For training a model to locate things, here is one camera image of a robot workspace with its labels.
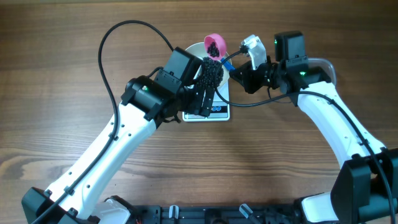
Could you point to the white bowl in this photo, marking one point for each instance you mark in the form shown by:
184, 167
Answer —
198, 50

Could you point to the black beans in bowl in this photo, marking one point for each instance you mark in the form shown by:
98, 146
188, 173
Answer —
212, 75

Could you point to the white kitchen scale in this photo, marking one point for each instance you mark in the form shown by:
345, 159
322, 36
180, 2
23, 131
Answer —
220, 111

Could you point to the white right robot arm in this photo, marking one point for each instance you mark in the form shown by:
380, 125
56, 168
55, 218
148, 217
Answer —
366, 186

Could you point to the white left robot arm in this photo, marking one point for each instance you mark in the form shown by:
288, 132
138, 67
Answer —
145, 104

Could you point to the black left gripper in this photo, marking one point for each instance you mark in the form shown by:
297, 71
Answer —
193, 98

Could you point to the clear plastic bean container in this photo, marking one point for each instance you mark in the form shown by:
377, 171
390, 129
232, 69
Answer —
326, 65

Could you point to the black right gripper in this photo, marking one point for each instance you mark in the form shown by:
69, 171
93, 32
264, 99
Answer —
249, 78

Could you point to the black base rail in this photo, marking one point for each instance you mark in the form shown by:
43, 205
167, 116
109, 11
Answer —
175, 214

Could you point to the pink scoop with blue handle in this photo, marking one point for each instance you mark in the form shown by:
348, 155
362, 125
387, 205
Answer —
220, 44

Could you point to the black beans in scoop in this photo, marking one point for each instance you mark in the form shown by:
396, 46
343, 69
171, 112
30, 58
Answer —
213, 51

